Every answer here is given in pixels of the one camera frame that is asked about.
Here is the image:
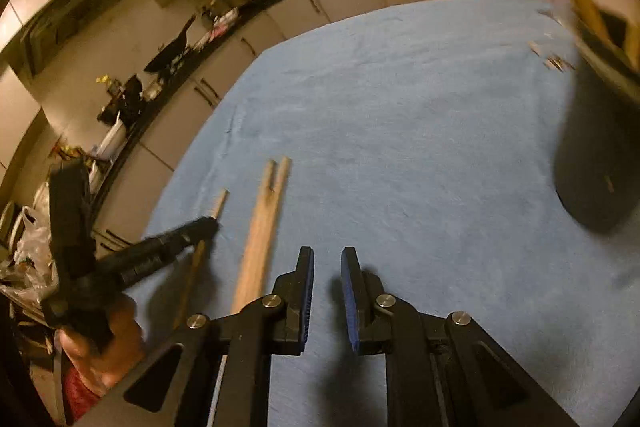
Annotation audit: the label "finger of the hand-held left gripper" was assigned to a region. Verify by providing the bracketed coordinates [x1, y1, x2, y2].
[97, 216, 221, 293]

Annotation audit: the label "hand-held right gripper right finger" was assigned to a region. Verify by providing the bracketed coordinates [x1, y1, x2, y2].
[341, 246, 586, 427]

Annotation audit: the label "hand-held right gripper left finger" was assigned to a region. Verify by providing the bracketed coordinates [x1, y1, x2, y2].
[85, 246, 316, 427]

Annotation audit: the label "wooden chopstick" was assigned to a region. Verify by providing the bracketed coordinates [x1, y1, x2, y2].
[231, 159, 277, 314]
[247, 156, 292, 303]
[172, 188, 230, 330]

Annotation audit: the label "black perforated utensil holder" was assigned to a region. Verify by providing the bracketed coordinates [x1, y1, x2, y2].
[554, 4, 640, 235]

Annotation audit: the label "person's left hand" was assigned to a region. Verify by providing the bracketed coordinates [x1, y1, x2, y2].
[56, 296, 147, 397]

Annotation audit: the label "clear plastic bags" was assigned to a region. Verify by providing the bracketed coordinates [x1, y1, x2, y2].
[0, 202, 56, 303]

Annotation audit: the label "blue towel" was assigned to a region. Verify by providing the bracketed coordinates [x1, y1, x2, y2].
[127, 0, 633, 427]

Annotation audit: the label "black wok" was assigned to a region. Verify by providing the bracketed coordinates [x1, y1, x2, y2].
[144, 14, 198, 74]

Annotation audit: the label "dark wall oven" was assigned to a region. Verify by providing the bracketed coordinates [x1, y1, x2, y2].
[22, 0, 151, 78]

